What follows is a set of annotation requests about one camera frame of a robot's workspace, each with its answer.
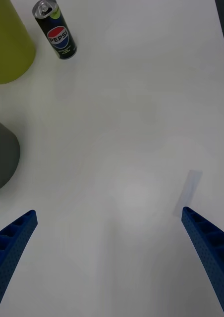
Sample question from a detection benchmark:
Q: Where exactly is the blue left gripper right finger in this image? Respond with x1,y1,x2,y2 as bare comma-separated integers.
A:
181,207,224,317

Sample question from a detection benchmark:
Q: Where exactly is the grey plastic bin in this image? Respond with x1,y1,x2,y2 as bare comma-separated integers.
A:
0,116,21,194

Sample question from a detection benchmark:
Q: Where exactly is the yellow-green plastic bin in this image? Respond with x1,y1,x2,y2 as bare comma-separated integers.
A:
0,0,36,85

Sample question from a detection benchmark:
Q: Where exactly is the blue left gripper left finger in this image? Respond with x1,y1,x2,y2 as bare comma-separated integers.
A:
0,210,38,317

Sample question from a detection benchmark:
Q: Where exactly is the black can with round emblem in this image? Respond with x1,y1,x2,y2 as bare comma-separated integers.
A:
32,0,78,60

